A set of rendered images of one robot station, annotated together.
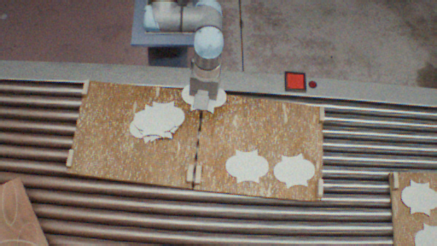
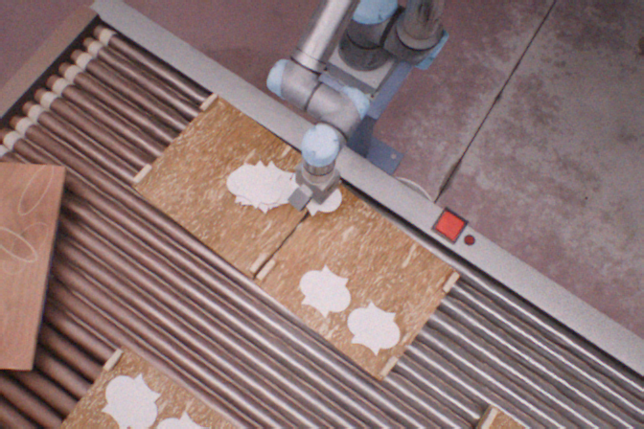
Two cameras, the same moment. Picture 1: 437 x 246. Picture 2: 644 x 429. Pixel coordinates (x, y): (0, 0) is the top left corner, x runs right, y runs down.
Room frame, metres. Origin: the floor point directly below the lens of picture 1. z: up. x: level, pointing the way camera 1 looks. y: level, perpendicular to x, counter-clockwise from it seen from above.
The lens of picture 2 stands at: (0.39, -0.27, 2.69)
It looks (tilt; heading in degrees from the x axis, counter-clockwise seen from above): 72 degrees down; 31
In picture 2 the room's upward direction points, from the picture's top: 9 degrees clockwise
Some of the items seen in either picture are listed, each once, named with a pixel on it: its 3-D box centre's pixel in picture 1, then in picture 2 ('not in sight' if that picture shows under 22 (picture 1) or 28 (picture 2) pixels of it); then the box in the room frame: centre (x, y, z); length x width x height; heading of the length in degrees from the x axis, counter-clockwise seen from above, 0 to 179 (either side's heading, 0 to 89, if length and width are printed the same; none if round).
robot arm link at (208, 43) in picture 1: (208, 47); (320, 149); (0.86, 0.06, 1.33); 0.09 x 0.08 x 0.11; 8
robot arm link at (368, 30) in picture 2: not in sight; (373, 14); (1.31, 0.25, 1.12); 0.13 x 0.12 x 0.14; 98
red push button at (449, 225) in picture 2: (295, 82); (449, 225); (1.05, -0.25, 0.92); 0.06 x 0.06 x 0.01; 6
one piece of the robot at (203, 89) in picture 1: (203, 84); (310, 182); (0.83, 0.06, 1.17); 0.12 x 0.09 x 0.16; 177
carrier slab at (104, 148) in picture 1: (135, 131); (234, 183); (0.76, 0.27, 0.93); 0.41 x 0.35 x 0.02; 93
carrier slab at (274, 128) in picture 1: (262, 146); (357, 278); (0.78, -0.15, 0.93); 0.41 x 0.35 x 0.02; 92
